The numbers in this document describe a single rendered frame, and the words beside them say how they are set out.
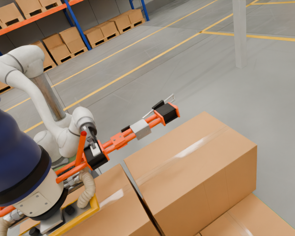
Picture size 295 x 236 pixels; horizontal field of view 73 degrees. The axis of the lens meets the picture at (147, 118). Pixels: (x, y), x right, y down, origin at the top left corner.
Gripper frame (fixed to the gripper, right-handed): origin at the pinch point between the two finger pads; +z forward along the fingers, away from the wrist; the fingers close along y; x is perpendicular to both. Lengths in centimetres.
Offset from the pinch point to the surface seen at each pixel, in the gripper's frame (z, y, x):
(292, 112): -41, 124, -196
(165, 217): 18.8, 37.5, -10.9
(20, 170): 9.1, -16.6, 20.4
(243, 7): -158, 34, -252
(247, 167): 20, 43, -60
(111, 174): -15.5, 30.2, 2.4
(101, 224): 8.0, 30.3, 15.4
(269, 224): 37, 70, -56
